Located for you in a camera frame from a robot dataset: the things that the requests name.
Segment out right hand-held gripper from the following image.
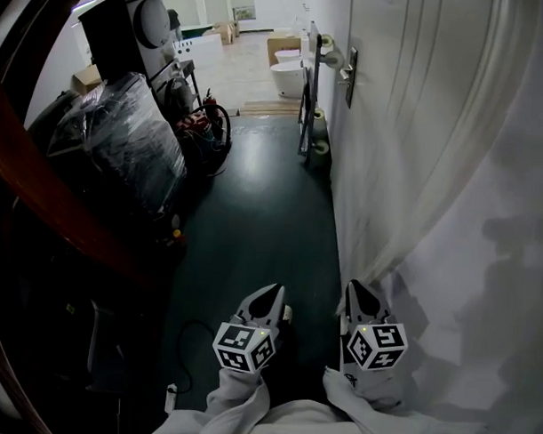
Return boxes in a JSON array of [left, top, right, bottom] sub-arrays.
[[335, 278, 411, 378]]

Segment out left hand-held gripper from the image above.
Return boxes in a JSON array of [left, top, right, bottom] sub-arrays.
[[211, 281, 288, 376]]

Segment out person's right forearm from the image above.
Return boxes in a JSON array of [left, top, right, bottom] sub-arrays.
[[321, 366, 427, 425]]

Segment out person's left forearm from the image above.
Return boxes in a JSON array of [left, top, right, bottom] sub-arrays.
[[201, 365, 275, 430]]

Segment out white door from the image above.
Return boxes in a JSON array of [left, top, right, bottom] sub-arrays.
[[335, 0, 543, 291]]

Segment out silver door lock plate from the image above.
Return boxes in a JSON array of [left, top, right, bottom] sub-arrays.
[[344, 45, 360, 110]]

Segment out person's legs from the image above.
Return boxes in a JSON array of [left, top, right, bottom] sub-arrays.
[[264, 320, 336, 405]]

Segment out person's torso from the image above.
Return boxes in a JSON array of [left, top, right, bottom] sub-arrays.
[[144, 392, 491, 434]]

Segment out white power strip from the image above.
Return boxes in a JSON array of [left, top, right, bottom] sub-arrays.
[[164, 382, 180, 414]]

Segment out red portable machine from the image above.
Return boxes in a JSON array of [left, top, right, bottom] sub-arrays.
[[175, 109, 212, 139]]

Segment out wooden pallet step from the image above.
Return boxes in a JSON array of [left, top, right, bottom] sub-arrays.
[[237, 99, 304, 121]]

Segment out red fire extinguisher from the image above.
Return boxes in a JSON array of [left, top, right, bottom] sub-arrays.
[[200, 87, 226, 123]]

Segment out plastic-wrapped dark appliance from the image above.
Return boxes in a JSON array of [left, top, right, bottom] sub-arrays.
[[44, 68, 192, 220]]

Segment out platform cart with cream casters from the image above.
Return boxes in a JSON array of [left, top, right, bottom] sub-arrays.
[[295, 20, 348, 170]]

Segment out large white toilet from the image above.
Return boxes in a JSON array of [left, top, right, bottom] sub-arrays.
[[268, 60, 312, 100]]

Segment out silver front-load washer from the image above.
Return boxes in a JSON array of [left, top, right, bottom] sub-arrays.
[[145, 58, 199, 117]]

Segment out small white toilet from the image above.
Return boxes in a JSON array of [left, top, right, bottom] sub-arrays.
[[272, 48, 303, 68]]

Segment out white bathtub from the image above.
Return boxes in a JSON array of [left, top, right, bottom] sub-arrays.
[[171, 31, 226, 74]]

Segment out large cardboard box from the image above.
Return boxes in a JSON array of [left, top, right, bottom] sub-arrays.
[[265, 31, 304, 69]]

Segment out open cardboard boxes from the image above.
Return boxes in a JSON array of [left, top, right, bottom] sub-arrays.
[[201, 18, 242, 47]]

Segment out green bathtub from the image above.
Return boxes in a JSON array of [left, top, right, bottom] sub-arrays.
[[179, 23, 215, 43]]

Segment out dark rounded appliance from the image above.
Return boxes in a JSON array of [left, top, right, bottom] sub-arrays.
[[26, 86, 82, 155]]

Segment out small cardboard box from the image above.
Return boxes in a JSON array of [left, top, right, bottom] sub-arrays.
[[71, 63, 104, 97]]

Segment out dark grey front-load washer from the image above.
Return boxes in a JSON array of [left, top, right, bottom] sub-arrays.
[[76, 0, 180, 84]]

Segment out black power cable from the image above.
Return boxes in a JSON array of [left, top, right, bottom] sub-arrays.
[[174, 317, 216, 396]]

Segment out tangled floor cables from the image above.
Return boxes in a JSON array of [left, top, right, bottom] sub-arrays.
[[182, 132, 234, 179]]

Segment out black hose loop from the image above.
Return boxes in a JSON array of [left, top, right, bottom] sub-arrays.
[[202, 102, 235, 152]]

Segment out brown wooden frame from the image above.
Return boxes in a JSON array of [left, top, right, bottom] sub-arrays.
[[0, 0, 174, 434]]

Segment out steel frame table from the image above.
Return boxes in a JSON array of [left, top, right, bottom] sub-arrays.
[[171, 58, 205, 111]]

